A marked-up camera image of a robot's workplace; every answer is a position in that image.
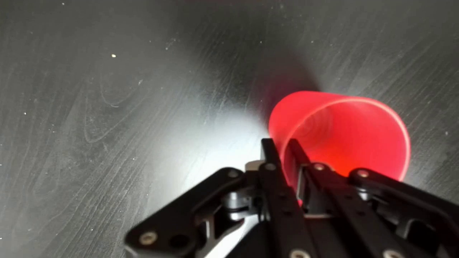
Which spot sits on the red plastic cup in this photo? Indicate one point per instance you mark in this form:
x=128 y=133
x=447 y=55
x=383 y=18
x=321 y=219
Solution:
x=353 y=134

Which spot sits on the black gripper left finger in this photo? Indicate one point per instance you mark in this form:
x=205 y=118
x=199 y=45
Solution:
x=215 y=216

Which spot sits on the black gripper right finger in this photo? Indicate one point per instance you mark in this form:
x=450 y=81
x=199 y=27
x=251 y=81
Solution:
x=381 y=216

